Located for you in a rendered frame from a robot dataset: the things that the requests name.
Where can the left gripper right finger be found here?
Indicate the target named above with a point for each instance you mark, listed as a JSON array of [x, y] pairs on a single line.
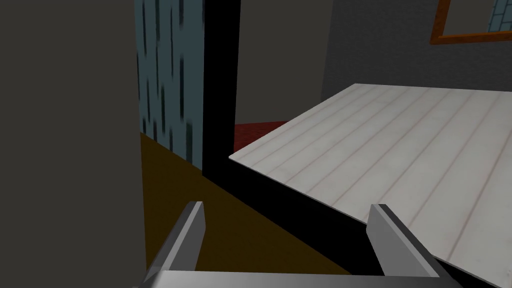
[[396, 244]]

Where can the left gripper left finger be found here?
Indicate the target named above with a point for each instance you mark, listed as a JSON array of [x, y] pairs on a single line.
[[184, 240]]

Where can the orange framed window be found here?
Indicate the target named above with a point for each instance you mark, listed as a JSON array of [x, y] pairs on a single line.
[[460, 36]]

